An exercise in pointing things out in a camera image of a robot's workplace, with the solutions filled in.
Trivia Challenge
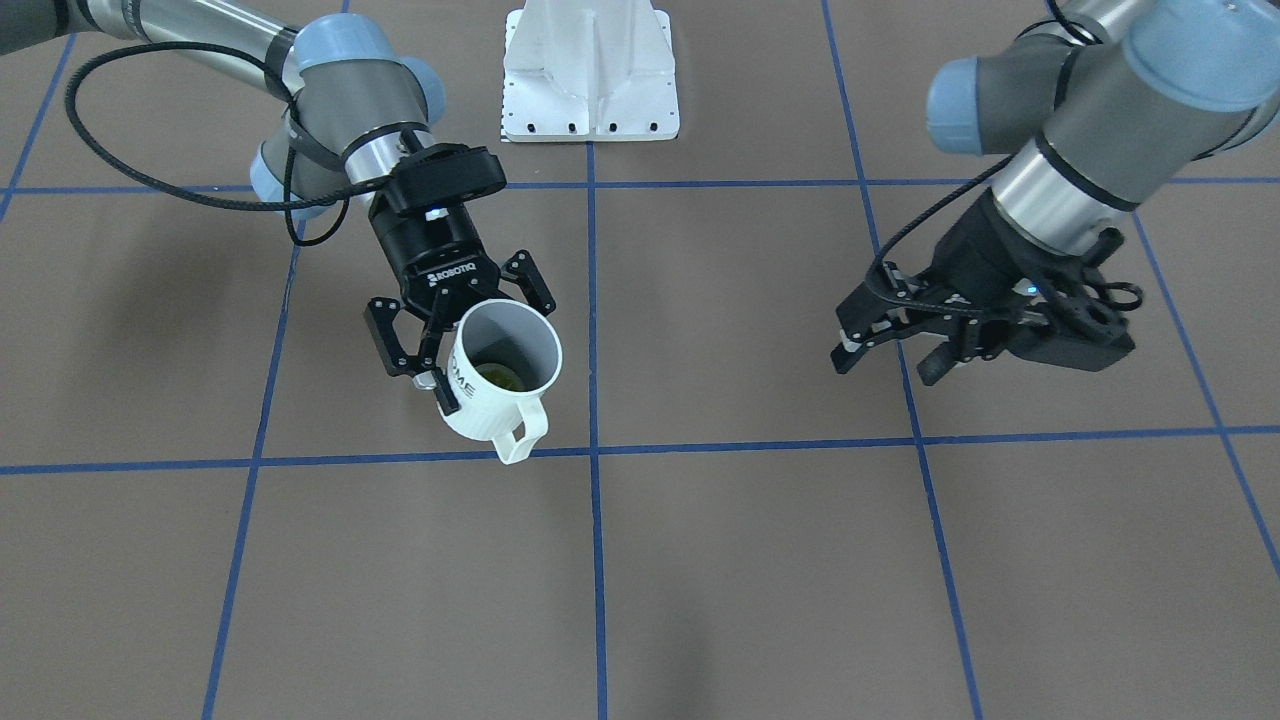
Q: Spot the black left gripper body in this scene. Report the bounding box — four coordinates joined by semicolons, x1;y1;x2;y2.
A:
915;190;1037;329

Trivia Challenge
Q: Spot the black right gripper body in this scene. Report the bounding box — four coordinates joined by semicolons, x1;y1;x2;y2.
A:
367;192;500;323

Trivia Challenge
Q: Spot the white ribbed mug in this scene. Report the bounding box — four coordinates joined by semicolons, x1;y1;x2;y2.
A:
438;299;563;465

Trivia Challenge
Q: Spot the yellow lemon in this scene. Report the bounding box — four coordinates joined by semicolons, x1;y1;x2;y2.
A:
476;363;527;393

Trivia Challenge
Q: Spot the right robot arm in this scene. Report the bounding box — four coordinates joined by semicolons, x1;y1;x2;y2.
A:
3;1;556;421

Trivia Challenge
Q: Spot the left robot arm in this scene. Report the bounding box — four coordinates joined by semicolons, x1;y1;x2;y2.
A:
831;1;1277;386

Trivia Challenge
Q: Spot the brown gridded table mat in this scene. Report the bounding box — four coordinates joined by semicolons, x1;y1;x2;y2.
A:
1;1;1279;719

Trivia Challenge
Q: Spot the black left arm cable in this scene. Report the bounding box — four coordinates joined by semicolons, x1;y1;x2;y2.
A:
864;160;1046;323

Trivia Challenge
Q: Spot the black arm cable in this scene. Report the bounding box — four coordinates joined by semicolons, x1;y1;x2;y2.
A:
864;160;1046;323
65;41;351;247

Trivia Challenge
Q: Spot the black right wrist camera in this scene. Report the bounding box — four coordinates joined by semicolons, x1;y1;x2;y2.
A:
381;143;507;217

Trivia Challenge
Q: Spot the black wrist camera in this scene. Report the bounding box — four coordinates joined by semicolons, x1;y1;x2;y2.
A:
1006;227;1146;372
381;143;507;217

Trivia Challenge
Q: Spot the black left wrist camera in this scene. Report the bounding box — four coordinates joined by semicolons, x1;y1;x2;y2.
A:
1006;227;1146;372

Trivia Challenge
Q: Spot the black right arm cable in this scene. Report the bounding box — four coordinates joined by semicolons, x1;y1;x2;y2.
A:
65;41;351;247

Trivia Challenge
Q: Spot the white camera stand post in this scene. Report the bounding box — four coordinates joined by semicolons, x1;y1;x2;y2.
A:
500;1;681;143

